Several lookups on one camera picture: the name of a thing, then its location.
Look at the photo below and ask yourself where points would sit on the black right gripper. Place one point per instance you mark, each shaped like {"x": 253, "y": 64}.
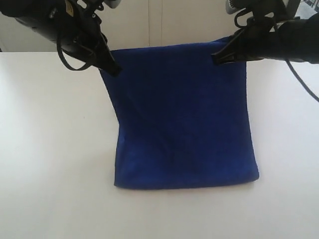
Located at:
{"x": 295, "y": 40}

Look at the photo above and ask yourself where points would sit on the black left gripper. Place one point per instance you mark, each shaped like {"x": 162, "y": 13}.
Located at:
{"x": 75, "y": 30}

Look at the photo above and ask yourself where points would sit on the blue microfiber towel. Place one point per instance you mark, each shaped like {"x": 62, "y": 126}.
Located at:
{"x": 183, "y": 121}

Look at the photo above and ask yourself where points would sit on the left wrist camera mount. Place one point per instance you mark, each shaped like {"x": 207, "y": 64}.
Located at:
{"x": 110, "y": 3}

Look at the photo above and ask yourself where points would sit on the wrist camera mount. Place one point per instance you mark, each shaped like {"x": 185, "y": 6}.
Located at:
{"x": 259, "y": 7}
{"x": 110, "y": 3}

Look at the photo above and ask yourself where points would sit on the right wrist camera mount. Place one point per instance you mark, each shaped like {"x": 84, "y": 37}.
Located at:
{"x": 259, "y": 7}

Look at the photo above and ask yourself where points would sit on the dark window frame post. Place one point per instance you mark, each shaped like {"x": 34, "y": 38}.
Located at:
{"x": 292, "y": 7}

